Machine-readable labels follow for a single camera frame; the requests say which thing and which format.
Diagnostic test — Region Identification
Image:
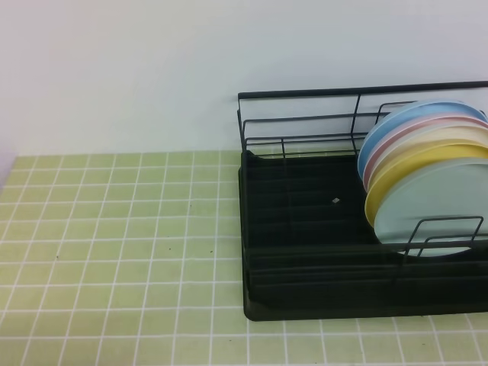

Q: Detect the mint green plate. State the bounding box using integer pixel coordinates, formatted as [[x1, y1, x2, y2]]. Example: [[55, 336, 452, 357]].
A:
[[364, 158, 487, 258]]

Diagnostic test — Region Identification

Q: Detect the yellow plate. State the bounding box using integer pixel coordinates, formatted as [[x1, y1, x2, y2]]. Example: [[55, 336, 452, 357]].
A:
[[364, 140, 487, 226]]

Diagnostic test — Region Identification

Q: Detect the pink plate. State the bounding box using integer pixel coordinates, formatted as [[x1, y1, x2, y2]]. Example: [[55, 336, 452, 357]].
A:
[[361, 114, 487, 186]]

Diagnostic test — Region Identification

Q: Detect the cream plate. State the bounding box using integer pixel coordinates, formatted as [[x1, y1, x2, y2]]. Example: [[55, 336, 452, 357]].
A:
[[363, 124, 487, 189]]

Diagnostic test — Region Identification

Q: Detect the blue plate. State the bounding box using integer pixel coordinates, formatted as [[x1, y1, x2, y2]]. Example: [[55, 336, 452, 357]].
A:
[[358, 99, 487, 178]]

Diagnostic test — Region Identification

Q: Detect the black wire dish rack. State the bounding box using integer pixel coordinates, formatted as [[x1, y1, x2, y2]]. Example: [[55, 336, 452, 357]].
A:
[[238, 81, 487, 321]]

